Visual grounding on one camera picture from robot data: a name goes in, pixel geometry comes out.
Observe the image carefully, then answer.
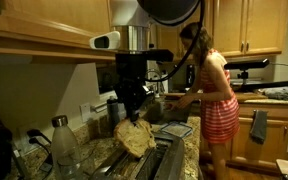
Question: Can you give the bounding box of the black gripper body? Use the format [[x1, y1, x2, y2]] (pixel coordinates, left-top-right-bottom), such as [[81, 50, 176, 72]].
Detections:
[[113, 52, 149, 101]]

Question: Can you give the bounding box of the bread slice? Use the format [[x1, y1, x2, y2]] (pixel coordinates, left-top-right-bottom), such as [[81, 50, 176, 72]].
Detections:
[[117, 162, 136, 178], [113, 117, 157, 159]]

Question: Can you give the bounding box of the stainless steel toaster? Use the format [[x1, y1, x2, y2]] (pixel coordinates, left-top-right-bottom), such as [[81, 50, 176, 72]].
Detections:
[[92, 128, 186, 180]]

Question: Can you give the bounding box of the grey water bottle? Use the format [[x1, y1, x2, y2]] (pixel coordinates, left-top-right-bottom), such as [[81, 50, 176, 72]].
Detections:
[[106, 95, 122, 138]]

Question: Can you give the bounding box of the chrome kitchen faucet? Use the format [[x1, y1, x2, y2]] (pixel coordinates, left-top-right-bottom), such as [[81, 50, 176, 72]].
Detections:
[[146, 68, 164, 98]]

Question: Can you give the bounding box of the kitchen window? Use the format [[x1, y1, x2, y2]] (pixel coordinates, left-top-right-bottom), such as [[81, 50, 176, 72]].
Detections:
[[95, 61, 152, 101]]

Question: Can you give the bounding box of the wooden cutting board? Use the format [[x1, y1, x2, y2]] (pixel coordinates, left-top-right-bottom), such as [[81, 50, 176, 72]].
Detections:
[[163, 91, 202, 98]]

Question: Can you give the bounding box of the black soda maker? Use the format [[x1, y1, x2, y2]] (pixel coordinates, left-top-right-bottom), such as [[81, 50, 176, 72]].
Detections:
[[185, 63, 196, 89]]

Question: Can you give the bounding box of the person in red striped dress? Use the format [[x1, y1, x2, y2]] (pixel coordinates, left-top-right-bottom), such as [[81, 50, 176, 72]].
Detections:
[[168, 22, 242, 180]]

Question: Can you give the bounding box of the clear bottle with metal cap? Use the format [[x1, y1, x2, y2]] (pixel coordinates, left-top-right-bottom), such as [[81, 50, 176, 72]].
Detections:
[[50, 114, 85, 180]]

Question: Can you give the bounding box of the black power plug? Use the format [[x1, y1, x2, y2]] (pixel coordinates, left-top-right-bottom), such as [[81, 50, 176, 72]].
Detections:
[[26, 129, 52, 145]]

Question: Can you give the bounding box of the grey hanging towel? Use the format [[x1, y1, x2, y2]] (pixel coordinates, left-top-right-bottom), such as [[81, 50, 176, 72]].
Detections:
[[249, 109, 269, 145]]

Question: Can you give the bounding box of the grey folded cloth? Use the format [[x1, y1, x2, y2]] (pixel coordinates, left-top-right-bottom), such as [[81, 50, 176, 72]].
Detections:
[[263, 87, 288, 102]]

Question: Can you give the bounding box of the wooden base cabinet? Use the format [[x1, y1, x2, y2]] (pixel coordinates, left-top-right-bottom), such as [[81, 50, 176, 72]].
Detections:
[[198, 103, 288, 174]]

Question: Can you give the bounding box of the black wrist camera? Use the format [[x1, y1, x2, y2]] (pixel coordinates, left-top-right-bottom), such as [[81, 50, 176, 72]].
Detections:
[[143, 48, 175, 63]]

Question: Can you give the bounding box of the white wall switch plate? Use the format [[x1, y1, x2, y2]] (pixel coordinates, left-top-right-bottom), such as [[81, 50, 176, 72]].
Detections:
[[79, 102, 92, 124]]

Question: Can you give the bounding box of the wooden wall cabinet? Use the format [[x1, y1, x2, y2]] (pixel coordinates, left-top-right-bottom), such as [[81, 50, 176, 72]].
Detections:
[[149, 23, 188, 64], [0, 0, 122, 64], [212, 0, 288, 58]]

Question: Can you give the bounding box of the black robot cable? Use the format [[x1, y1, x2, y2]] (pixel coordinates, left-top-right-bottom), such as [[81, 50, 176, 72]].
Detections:
[[145, 0, 206, 83]]

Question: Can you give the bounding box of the black stereo camera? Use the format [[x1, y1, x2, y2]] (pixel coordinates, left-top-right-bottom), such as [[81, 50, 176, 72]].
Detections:
[[223, 59, 271, 81]]

